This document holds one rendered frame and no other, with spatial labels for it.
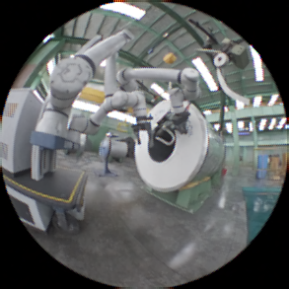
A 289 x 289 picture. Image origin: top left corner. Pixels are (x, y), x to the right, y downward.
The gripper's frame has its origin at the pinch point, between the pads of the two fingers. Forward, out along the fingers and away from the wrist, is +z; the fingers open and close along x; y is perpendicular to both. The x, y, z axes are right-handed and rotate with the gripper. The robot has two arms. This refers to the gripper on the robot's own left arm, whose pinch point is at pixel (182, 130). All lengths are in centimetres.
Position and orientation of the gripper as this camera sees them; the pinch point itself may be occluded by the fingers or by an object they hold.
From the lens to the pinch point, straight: 78.8
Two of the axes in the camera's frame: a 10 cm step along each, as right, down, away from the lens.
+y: -4.1, -3.8, 8.3
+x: -8.4, 5.1, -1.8
